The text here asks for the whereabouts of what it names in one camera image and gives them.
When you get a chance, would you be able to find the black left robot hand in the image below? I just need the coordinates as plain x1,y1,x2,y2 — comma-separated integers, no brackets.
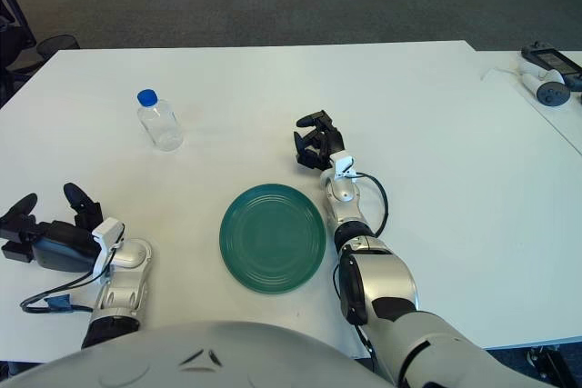
0,182,108,274

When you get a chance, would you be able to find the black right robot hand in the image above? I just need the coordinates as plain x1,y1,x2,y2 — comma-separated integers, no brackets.
293,109,345,171

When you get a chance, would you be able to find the clear bottle with blue cap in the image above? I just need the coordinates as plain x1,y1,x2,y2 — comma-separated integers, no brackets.
136,88,185,152

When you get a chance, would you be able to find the green round plate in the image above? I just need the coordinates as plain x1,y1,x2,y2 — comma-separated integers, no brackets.
218,183,327,294

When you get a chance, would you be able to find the grey robot torso shell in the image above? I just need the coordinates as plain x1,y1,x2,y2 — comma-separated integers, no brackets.
0,320,396,388

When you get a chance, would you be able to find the white and grey VR controller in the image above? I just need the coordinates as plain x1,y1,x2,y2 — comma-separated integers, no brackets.
519,70,572,110

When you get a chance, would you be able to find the black office chair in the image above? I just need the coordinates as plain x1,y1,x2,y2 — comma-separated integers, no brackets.
0,0,45,103

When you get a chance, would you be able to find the black handheld remote with screen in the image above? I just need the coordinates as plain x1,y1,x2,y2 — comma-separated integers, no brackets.
521,42,582,89

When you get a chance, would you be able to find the black table base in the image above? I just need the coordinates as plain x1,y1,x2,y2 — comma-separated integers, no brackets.
525,344,582,388

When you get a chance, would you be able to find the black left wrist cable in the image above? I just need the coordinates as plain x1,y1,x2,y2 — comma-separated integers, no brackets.
20,242,115,314

